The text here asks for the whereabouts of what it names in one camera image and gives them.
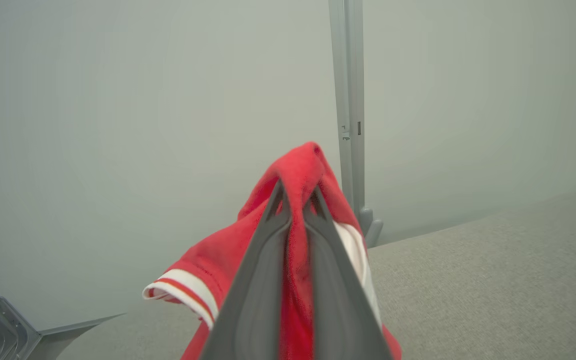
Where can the grey post foot cylinders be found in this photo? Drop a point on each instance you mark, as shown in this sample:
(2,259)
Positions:
(372,227)

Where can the grey partition post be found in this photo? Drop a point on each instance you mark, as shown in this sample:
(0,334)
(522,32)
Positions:
(347,75)

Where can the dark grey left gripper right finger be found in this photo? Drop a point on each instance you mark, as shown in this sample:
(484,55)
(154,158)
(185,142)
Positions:
(335,300)

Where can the grey fabric sofa cushion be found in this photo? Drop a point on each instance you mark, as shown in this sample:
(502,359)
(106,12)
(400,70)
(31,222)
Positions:
(493,290)

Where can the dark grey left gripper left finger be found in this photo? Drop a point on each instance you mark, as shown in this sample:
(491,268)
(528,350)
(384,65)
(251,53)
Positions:
(263,280)

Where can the red jersey with number print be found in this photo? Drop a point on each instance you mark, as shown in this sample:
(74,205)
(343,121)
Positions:
(298,165)

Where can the grey metal frame foot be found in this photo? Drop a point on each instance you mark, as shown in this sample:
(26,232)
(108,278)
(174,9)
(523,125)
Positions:
(13,335)

